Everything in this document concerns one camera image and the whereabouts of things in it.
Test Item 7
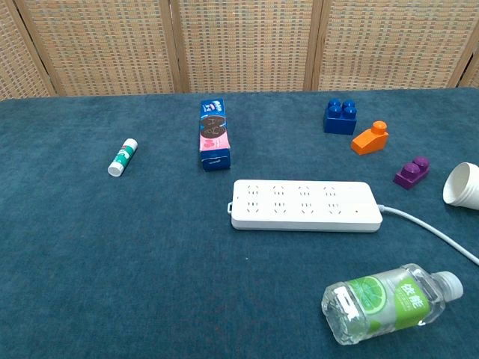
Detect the white power strip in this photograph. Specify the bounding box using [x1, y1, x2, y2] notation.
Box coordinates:
[226, 179, 384, 233]

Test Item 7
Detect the blue pink cookie box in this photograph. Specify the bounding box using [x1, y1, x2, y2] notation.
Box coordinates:
[198, 98, 232, 173]

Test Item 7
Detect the blue four-stud building block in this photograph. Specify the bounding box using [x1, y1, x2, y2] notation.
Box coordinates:
[323, 98, 358, 136]

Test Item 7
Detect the green white glue stick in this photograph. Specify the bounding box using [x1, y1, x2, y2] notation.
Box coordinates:
[107, 138, 138, 177]

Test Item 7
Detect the teal tablecloth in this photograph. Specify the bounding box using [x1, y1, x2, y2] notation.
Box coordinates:
[0, 87, 479, 359]

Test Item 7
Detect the orange sloped building block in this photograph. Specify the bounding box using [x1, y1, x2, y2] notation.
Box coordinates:
[350, 120, 390, 156]

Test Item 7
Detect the woven rattan folding screen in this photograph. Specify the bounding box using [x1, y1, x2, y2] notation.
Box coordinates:
[0, 0, 479, 101]

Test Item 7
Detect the purple two-stud building block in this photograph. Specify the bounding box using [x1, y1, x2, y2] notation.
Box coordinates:
[392, 156, 430, 191]

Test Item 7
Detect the clear green-label water bottle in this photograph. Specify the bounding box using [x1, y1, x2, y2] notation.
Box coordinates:
[321, 263, 464, 346]

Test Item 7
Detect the white paper cup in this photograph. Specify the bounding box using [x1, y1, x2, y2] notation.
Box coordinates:
[442, 162, 479, 212]

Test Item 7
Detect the white power strip cable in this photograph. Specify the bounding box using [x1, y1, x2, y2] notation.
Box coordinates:
[376, 203, 479, 266]

